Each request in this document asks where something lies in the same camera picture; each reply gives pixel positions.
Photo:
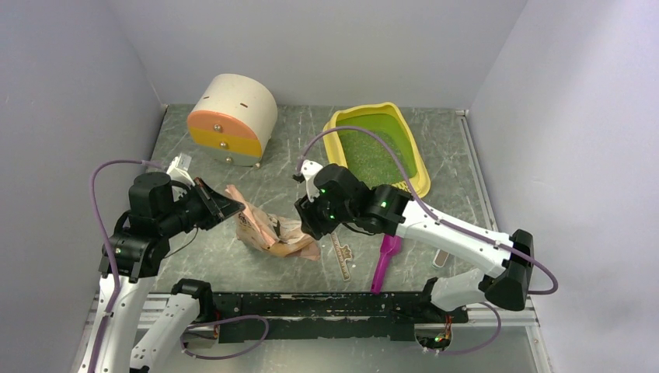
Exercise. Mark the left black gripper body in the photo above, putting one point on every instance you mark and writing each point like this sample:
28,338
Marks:
194,210

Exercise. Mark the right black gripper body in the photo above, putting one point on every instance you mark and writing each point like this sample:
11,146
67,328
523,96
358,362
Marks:
322,217

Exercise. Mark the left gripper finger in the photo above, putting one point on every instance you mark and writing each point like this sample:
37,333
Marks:
208,194
221,208

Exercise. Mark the pink cat litter bag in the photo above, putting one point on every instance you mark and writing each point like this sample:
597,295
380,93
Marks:
270,233

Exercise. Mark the torn bag top strip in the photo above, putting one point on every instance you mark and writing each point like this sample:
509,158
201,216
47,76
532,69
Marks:
343,255

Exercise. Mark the yellow green litter box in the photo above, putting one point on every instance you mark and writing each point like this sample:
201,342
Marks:
366,158

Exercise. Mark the magenta plastic scoop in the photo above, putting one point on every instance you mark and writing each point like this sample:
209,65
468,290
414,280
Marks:
391,246

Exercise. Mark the white orange cylindrical bin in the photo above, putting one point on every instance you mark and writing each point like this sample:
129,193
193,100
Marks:
234,119

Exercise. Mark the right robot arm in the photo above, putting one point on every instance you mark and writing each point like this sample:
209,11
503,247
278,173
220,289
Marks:
502,263

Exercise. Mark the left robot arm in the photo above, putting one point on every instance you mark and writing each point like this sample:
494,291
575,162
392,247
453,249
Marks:
160,208

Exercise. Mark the small white grey clip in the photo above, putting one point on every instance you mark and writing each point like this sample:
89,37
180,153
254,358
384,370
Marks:
440,259

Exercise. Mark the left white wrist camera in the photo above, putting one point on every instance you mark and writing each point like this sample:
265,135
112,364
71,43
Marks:
178,172

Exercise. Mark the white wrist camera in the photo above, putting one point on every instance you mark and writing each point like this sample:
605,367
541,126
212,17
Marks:
307,173
178,172

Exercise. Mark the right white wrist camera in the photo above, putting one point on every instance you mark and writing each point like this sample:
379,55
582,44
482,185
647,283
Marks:
307,173

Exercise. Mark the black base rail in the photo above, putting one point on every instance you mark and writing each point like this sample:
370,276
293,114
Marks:
330,315

